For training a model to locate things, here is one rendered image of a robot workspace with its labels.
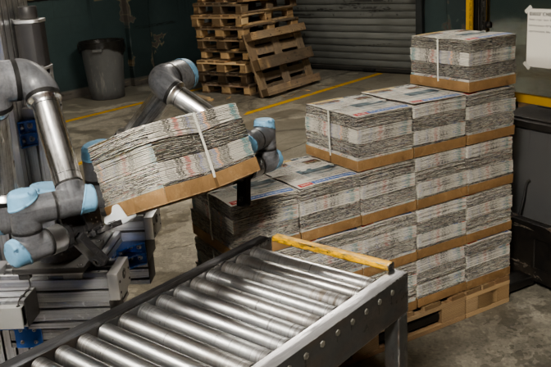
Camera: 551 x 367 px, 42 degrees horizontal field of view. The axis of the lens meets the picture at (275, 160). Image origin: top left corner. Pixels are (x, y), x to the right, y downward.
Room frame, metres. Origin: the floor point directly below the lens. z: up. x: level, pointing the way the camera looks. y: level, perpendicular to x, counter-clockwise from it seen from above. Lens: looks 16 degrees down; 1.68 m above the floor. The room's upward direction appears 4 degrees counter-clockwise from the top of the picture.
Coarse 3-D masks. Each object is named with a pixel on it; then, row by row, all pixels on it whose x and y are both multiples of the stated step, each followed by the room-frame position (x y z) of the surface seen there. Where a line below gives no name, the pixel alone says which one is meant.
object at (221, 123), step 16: (208, 112) 2.07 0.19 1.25; (224, 112) 2.12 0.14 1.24; (208, 128) 2.05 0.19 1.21; (224, 128) 2.10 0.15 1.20; (240, 128) 2.17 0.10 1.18; (208, 144) 2.05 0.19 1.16; (224, 144) 2.07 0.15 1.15; (240, 144) 2.12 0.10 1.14; (224, 160) 2.05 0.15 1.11; (240, 160) 2.09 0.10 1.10
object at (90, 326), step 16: (256, 240) 2.18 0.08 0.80; (224, 256) 2.07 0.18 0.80; (192, 272) 1.97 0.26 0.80; (160, 288) 1.87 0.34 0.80; (128, 304) 1.78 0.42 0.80; (96, 320) 1.70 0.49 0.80; (112, 320) 1.71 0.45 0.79; (64, 336) 1.63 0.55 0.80; (96, 336) 1.66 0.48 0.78; (32, 352) 1.56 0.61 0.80; (48, 352) 1.56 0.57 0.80
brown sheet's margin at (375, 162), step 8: (312, 152) 3.02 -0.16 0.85; (320, 152) 2.97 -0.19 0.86; (328, 152) 2.92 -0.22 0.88; (400, 152) 2.85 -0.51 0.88; (408, 152) 2.87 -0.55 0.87; (328, 160) 2.92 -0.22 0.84; (336, 160) 2.87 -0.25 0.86; (344, 160) 2.82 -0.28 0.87; (352, 160) 2.77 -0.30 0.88; (368, 160) 2.77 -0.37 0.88; (376, 160) 2.79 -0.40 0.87; (384, 160) 2.81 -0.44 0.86; (392, 160) 2.83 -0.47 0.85; (400, 160) 2.85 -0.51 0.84; (352, 168) 2.78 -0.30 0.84; (360, 168) 2.75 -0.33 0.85; (368, 168) 2.77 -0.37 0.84
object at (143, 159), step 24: (168, 120) 1.96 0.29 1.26; (96, 144) 2.03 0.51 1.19; (120, 144) 1.96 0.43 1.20; (144, 144) 1.90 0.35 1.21; (168, 144) 1.92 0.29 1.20; (192, 144) 1.98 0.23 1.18; (120, 168) 1.97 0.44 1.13; (144, 168) 1.91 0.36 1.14; (168, 168) 1.89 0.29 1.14; (192, 168) 1.95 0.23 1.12; (120, 192) 1.98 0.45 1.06; (144, 192) 1.91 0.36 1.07
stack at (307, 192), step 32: (288, 160) 3.01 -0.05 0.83; (320, 160) 2.97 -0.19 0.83; (416, 160) 2.90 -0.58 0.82; (448, 160) 2.99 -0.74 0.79; (224, 192) 2.63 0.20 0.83; (256, 192) 2.60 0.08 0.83; (288, 192) 2.58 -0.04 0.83; (320, 192) 2.66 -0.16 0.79; (352, 192) 2.74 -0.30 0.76; (384, 192) 2.82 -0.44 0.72; (416, 192) 2.90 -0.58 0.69; (224, 224) 2.53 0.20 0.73; (256, 224) 2.51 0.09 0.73; (288, 224) 2.58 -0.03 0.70; (320, 224) 2.65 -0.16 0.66; (384, 224) 2.80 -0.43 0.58; (416, 224) 2.89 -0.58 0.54; (448, 224) 2.99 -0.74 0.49; (320, 256) 2.64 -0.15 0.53; (384, 256) 2.81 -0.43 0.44; (448, 256) 2.99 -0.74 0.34; (416, 288) 2.91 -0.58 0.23; (448, 320) 2.98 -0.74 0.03
